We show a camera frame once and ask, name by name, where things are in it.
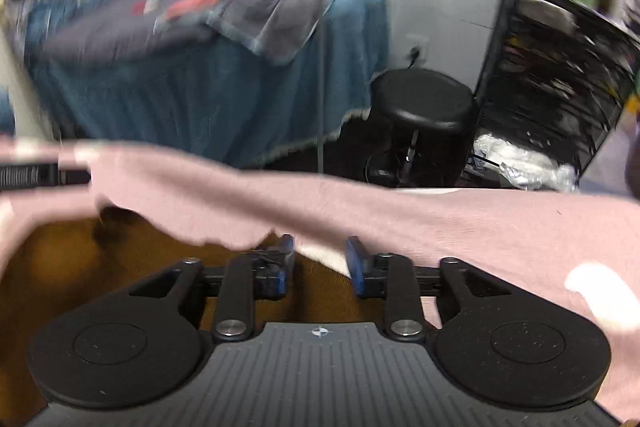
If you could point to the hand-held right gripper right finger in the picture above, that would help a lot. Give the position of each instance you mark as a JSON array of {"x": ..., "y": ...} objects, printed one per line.
[{"x": 356, "y": 267}]

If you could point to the black round stool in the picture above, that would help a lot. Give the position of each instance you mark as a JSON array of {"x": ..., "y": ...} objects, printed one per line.
[{"x": 425, "y": 102}]

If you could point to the dark grey blanket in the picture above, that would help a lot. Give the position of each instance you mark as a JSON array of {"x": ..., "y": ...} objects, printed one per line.
[{"x": 110, "y": 34}]

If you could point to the grey cloth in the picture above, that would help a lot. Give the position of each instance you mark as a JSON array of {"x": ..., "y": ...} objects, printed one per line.
[{"x": 290, "y": 2}]

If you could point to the metal pole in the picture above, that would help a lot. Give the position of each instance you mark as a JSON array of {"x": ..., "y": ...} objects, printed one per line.
[{"x": 322, "y": 107}]

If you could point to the brown garment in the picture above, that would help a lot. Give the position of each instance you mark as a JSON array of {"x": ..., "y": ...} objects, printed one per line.
[{"x": 60, "y": 267}]

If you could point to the pile of blue grey clothes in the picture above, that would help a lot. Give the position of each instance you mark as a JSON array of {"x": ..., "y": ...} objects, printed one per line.
[{"x": 200, "y": 107}]

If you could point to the red cloth item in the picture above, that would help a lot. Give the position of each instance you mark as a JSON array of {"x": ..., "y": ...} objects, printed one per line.
[{"x": 195, "y": 4}]

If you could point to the black shelf rack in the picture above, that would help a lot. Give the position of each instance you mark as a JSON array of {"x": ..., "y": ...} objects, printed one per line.
[{"x": 555, "y": 82}]

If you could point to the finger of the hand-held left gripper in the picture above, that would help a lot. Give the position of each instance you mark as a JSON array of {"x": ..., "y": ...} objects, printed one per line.
[{"x": 74, "y": 177}]

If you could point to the white plastic bags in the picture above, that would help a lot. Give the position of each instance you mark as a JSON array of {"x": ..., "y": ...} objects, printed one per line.
[{"x": 525, "y": 164}]

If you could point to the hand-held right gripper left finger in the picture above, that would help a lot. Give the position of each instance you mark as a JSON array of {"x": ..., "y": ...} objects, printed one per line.
[{"x": 284, "y": 259}]

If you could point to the pink printed blanket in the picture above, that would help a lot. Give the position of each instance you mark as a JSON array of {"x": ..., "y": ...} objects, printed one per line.
[{"x": 500, "y": 232}]

